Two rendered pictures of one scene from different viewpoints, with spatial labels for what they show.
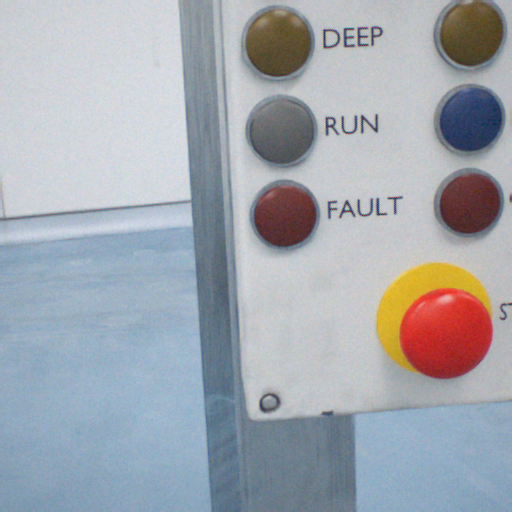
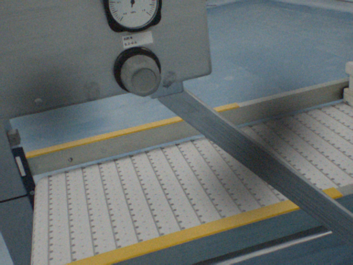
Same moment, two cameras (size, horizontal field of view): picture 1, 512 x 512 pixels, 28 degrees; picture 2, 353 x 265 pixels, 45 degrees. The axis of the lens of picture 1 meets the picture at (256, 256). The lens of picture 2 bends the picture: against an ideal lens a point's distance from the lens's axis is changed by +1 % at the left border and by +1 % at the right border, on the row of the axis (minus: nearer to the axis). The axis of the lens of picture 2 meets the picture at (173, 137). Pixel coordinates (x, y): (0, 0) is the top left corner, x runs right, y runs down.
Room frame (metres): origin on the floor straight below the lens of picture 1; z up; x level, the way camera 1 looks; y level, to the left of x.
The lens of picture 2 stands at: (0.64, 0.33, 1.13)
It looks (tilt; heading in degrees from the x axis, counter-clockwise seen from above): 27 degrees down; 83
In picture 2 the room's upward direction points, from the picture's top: 9 degrees counter-clockwise
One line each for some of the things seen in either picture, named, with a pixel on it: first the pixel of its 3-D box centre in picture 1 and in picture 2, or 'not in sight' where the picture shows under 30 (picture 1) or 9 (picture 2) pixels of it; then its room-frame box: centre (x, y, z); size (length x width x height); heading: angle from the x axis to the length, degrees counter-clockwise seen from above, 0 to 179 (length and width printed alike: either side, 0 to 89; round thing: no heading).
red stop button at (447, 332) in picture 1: (437, 323); not in sight; (0.42, -0.08, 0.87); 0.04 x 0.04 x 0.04; 4
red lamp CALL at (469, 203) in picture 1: (470, 203); not in sight; (0.43, -0.09, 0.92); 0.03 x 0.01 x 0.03; 94
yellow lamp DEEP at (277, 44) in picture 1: (278, 43); not in sight; (0.42, -0.01, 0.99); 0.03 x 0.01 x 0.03; 94
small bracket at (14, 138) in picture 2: not in sight; (14, 137); (0.48, 0.93, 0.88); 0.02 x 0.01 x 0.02; 94
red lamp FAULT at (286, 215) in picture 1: (285, 216); not in sight; (0.42, -0.01, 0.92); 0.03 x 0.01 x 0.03; 94
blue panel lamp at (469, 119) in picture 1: (471, 120); not in sight; (0.43, -0.09, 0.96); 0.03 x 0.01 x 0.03; 94
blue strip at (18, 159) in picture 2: not in sight; (36, 202); (0.48, 0.92, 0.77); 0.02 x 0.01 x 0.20; 4
